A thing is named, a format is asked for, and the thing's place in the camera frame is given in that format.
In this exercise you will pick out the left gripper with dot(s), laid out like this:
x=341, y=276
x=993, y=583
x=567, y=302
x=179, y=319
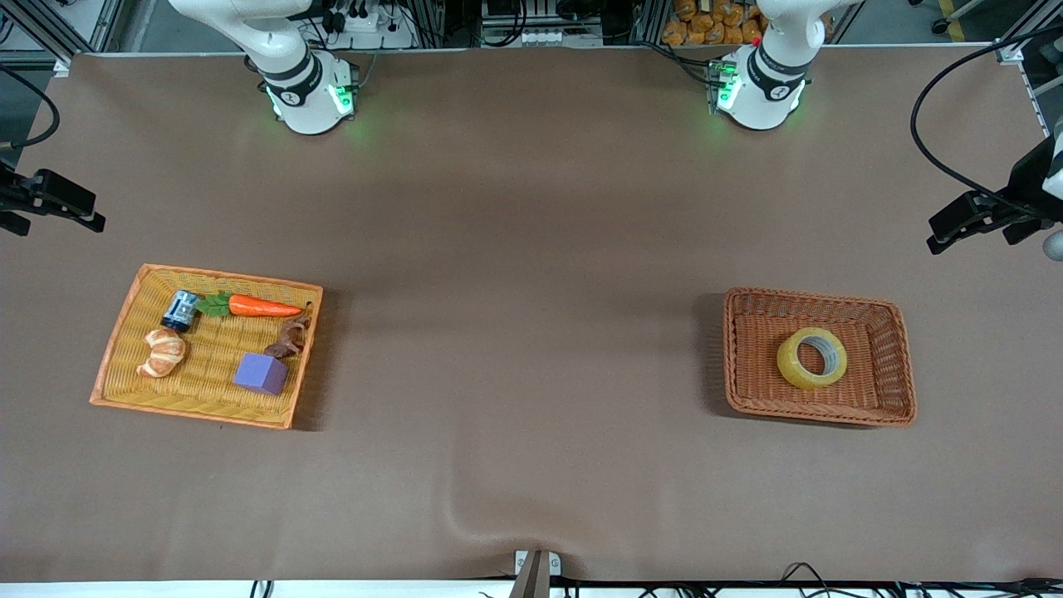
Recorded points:
x=1028, y=176

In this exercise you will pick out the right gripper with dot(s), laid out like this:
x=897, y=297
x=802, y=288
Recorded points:
x=17, y=193

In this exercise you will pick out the yellowish clear tape roll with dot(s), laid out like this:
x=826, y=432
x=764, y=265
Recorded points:
x=789, y=365

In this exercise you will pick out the small blue labelled jar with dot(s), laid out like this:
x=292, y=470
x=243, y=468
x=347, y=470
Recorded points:
x=180, y=311

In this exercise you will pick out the toy croissant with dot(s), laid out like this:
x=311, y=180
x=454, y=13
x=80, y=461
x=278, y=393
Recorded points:
x=162, y=353

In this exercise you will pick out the yellow wicker basket orange rim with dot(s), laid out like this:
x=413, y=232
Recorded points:
x=208, y=365

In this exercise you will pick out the orange toy carrot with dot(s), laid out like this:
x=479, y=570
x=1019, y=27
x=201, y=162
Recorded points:
x=262, y=307

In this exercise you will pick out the purple foam cube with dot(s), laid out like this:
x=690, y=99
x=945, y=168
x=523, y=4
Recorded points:
x=259, y=374

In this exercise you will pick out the brown toy horse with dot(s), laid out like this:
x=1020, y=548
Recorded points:
x=292, y=336

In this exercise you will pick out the brown wicker basket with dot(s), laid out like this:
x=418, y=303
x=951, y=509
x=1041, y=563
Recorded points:
x=751, y=357

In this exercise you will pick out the orange packaged bread pile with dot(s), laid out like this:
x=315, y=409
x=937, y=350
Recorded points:
x=706, y=25

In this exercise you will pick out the white power strip with plugs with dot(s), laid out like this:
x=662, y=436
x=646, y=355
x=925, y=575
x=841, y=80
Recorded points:
x=369, y=26

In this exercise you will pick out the brown table cover mat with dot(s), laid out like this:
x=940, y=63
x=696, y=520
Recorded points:
x=531, y=249

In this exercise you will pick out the white long power strip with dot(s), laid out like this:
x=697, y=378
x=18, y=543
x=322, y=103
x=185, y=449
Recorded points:
x=540, y=36

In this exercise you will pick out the aluminium frame profile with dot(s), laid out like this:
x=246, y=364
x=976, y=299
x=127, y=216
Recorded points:
x=75, y=33
x=1026, y=41

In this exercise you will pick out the metal table edge bracket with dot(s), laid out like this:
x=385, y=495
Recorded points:
x=536, y=573

